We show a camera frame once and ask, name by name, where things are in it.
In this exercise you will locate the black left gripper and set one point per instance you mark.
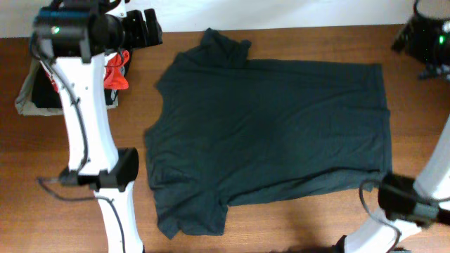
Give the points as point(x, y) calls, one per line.
point(143, 38)

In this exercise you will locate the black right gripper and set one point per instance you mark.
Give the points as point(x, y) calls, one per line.
point(424, 34)

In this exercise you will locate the dark green t-shirt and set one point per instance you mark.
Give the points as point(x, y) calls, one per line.
point(235, 131)

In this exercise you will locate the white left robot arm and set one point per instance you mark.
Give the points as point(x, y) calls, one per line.
point(74, 41)

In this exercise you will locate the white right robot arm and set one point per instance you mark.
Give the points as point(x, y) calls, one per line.
point(406, 206)

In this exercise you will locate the red folded garment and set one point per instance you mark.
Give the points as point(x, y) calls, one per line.
point(104, 71)

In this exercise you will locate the black folded garment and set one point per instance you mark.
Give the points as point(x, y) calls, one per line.
point(45, 90)

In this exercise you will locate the grey folded garment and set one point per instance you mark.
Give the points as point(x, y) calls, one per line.
point(23, 103)

